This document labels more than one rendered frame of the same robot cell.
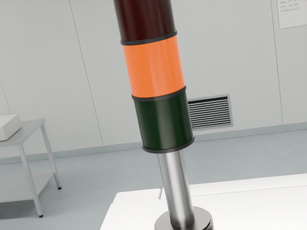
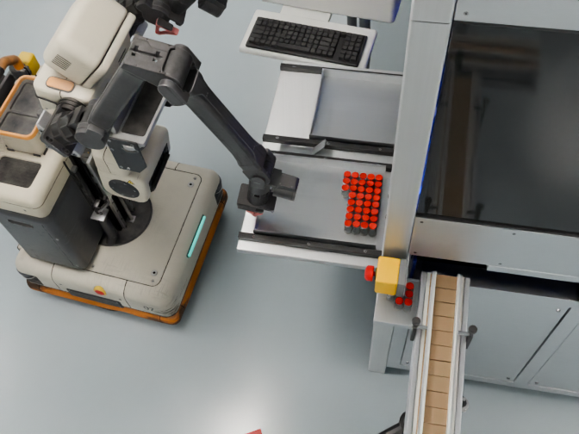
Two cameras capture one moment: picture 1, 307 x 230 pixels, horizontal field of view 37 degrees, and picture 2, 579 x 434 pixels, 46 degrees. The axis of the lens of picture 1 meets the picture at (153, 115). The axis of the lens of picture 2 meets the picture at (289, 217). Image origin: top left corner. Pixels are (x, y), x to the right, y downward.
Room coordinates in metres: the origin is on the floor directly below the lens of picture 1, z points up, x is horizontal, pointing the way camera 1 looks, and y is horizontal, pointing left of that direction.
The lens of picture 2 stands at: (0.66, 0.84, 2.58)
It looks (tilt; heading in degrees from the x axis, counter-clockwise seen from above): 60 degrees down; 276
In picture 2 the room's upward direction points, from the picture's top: 7 degrees counter-clockwise
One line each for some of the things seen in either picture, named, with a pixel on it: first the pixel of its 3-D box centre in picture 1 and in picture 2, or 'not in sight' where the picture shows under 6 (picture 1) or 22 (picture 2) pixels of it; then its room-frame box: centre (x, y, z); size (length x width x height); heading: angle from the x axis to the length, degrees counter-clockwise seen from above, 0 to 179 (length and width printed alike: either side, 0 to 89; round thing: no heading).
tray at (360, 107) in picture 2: not in sight; (370, 109); (0.50, -0.48, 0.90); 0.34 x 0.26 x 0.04; 169
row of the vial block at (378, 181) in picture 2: not in sight; (376, 205); (0.52, -0.14, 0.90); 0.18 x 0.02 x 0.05; 79
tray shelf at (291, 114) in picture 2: not in sight; (339, 158); (0.61, -0.32, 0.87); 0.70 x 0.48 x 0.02; 79
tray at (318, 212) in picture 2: not in sight; (320, 200); (0.67, -0.16, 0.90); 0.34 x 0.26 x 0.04; 169
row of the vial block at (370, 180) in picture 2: not in sight; (367, 204); (0.54, -0.14, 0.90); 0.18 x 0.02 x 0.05; 79
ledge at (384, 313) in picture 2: not in sight; (402, 303); (0.47, 0.15, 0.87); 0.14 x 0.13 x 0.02; 169
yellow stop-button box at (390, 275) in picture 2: not in sight; (389, 275); (0.50, 0.12, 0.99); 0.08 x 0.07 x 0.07; 169
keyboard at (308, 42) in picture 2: not in sight; (306, 40); (0.70, -0.86, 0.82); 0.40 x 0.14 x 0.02; 162
